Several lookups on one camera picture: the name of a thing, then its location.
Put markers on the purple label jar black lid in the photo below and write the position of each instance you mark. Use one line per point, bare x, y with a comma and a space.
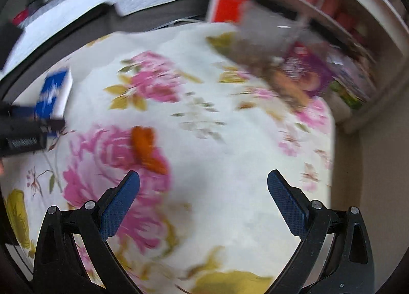
303, 70

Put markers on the floral tablecloth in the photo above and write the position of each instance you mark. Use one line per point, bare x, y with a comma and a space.
223, 169

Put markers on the stack of papers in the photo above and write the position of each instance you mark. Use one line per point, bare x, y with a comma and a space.
354, 67

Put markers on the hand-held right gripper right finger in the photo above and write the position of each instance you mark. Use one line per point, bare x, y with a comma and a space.
287, 204

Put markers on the clear jar with black lid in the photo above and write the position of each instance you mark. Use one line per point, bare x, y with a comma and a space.
262, 35

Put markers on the striped bed sheet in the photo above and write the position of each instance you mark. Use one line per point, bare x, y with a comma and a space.
60, 15

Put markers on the orange peel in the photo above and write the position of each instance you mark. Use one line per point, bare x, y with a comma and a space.
145, 150

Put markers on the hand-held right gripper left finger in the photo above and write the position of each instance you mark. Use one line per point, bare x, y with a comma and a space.
119, 207

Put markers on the green and white package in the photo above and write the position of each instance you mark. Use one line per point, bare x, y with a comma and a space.
346, 95

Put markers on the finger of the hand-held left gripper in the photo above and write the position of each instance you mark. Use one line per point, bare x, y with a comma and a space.
22, 145
28, 124

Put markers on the small blue box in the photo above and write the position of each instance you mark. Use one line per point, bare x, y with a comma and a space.
54, 92

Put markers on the red cardboard box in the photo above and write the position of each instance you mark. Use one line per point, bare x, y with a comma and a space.
231, 7

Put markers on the white shelf unit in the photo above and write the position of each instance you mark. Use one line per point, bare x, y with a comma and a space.
367, 9

